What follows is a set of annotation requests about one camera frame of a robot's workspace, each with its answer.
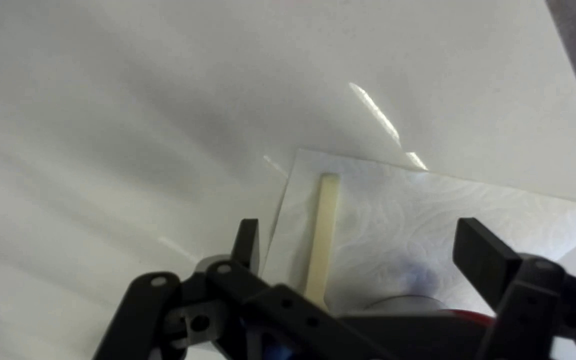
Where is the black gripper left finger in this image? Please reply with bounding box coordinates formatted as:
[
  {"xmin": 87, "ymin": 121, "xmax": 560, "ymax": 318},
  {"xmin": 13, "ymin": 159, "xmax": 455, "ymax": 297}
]
[{"xmin": 92, "ymin": 219, "xmax": 395, "ymax": 360}]

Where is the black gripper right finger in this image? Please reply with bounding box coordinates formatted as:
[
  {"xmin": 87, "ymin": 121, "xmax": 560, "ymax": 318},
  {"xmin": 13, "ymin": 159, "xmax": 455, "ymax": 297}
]
[{"xmin": 452, "ymin": 216, "xmax": 576, "ymax": 360}]

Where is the white plastic spoon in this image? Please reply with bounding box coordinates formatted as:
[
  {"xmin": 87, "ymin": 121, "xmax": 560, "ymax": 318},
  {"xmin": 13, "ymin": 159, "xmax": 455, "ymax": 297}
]
[{"xmin": 301, "ymin": 170, "xmax": 341, "ymax": 307}]

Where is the white paper napkin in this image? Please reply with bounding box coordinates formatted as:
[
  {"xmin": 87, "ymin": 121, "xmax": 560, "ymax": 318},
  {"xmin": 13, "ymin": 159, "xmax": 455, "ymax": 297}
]
[{"xmin": 259, "ymin": 146, "xmax": 576, "ymax": 318}]

